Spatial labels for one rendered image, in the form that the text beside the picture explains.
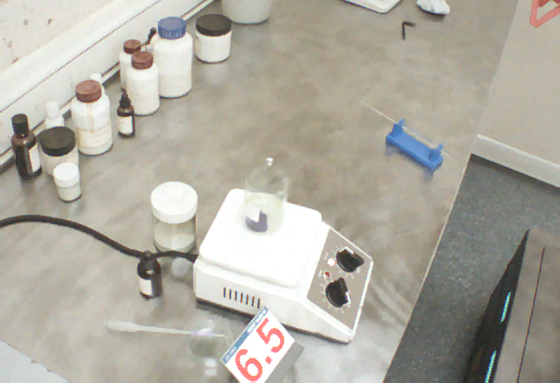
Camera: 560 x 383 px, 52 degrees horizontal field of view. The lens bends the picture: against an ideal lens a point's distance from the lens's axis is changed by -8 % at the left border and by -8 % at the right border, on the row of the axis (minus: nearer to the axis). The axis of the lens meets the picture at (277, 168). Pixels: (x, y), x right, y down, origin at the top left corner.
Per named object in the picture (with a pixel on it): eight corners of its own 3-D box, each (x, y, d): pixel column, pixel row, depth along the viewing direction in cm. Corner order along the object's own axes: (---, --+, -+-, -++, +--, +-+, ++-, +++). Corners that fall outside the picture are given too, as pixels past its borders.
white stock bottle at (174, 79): (198, 91, 107) (201, 26, 99) (162, 103, 104) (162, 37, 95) (179, 71, 111) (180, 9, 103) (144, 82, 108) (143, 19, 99)
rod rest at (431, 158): (442, 162, 100) (448, 145, 97) (432, 170, 98) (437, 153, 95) (395, 131, 104) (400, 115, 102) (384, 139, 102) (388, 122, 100)
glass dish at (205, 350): (239, 362, 69) (240, 352, 67) (193, 373, 67) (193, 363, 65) (225, 324, 72) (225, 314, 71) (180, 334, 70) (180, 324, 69)
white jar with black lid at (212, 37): (234, 49, 119) (236, 17, 114) (222, 66, 114) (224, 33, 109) (202, 42, 120) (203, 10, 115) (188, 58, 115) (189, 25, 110)
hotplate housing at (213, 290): (370, 270, 81) (383, 230, 76) (349, 349, 71) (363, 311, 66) (212, 225, 84) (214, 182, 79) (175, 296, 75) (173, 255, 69)
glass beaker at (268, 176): (282, 243, 72) (290, 193, 66) (236, 236, 72) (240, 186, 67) (287, 207, 76) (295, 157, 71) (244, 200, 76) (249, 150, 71)
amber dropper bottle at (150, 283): (155, 275, 77) (153, 239, 72) (166, 292, 75) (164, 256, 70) (134, 283, 75) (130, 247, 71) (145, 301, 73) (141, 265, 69)
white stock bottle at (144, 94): (165, 102, 104) (165, 52, 98) (149, 119, 100) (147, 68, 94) (138, 93, 105) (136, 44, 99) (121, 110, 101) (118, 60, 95)
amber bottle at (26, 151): (17, 179, 87) (5, 128, 80) (17, 162, 89) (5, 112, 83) (42, 175, 88) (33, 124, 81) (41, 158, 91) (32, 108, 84)
